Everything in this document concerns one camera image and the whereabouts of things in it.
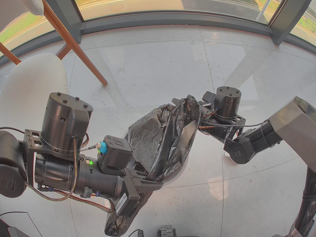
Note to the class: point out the black plastic bag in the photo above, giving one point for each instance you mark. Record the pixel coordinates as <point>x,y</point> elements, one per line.
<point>158,137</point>

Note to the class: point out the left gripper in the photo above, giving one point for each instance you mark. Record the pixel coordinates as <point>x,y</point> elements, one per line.
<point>86,179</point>

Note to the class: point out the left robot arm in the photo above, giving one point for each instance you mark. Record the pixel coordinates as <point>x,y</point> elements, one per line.
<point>64,122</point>

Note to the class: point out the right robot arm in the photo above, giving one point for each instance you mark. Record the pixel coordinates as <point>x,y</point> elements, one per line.
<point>291,122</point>

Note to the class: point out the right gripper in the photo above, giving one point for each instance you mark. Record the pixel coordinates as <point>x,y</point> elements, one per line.
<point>214,128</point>

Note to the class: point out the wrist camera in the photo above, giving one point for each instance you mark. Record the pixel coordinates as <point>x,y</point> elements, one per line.
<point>208,98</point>
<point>116,153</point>

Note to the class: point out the window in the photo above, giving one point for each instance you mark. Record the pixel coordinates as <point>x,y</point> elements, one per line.
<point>172,23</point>

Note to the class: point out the white trash bin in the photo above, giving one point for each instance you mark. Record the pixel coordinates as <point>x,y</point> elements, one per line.
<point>181,173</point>

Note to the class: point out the white cushioned wooden chair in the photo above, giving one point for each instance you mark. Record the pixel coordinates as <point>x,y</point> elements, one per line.
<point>32,78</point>

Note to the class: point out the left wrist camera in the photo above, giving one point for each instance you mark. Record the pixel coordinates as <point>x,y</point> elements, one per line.
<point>116,153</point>

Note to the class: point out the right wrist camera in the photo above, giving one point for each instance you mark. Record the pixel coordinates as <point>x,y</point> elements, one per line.
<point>208,98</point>

